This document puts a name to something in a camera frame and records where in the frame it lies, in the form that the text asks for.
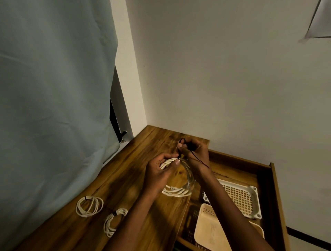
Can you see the person's right hand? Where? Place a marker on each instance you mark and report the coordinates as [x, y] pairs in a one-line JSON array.
[[199, 157]]

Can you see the person's left hand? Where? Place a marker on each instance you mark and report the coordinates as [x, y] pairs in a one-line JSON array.
[[155, 178]]

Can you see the person's left thumb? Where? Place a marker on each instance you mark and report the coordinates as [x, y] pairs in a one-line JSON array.
[[173, 164]]

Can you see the person's right thumb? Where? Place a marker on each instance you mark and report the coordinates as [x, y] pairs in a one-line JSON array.
[[184, 147]]

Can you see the person's left forearm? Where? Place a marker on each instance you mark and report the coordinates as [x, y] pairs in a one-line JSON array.
[[132, 225]]

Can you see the person's right forearm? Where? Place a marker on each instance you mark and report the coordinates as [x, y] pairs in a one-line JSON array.
[[230, 214]]

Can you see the black plastic basket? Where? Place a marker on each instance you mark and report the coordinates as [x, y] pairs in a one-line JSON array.
[[191, 225]]

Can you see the white plastic mesh basket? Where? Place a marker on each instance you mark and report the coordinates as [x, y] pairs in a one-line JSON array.
[[240, 197]]

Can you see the beige plastic basket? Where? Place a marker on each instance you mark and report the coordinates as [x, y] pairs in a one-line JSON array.
[[209, 230]]

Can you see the grey-blue curtain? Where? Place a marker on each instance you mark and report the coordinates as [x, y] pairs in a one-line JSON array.
[[51, 116]]

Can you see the black wall strip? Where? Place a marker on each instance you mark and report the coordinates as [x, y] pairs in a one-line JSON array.
[[310, 236]]

